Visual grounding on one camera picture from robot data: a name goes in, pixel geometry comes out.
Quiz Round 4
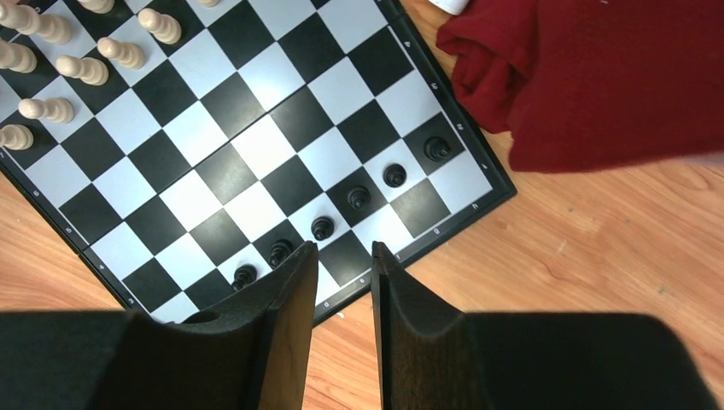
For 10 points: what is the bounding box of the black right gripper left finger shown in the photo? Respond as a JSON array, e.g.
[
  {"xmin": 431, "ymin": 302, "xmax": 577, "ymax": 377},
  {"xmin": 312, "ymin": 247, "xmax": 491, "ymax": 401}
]
[{"xmin": 1, "ymin": 242, "xmax": 318, "ymax": 409}]

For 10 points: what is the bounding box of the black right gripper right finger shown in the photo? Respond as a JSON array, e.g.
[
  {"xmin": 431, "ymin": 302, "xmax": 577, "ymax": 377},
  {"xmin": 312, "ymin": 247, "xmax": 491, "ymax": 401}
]
[{"xmin": 371, "ymin": 242, "xmax": 719, "ymax": 409}]

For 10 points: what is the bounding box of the white chess pieces row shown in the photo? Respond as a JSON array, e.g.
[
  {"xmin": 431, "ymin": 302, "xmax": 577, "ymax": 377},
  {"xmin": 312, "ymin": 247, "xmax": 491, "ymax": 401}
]
[{"xmin": 1, "ymin": 1, "xmax": 234, "ymax": 153}]

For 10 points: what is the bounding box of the black pawn left pair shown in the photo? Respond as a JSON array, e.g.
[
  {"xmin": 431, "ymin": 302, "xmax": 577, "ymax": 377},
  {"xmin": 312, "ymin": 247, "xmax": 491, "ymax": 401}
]
[{"xmin": 268, "ymin": 238, "xmax": 294, "ymax": 269}]

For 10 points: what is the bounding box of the black white chessboard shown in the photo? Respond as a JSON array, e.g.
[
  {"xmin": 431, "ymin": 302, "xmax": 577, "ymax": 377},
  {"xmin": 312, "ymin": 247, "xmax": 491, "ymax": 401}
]
[{"xmin": 1, "ymin": 1, "xmax": 516, "ymax": 322}]

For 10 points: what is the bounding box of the red hanging shirt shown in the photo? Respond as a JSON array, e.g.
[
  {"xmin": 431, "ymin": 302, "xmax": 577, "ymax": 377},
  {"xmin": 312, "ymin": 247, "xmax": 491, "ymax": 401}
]
[{"xmin": 436, "ymin": 1, "xmax": 723, "ymax": 173}]

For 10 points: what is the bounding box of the white clothes rack pole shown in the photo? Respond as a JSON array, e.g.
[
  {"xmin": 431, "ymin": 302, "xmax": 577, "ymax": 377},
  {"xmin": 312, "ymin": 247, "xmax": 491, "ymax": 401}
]
[{"xmin": 429, "ymin": 0, "xmax": 470, "ymax": 15}]

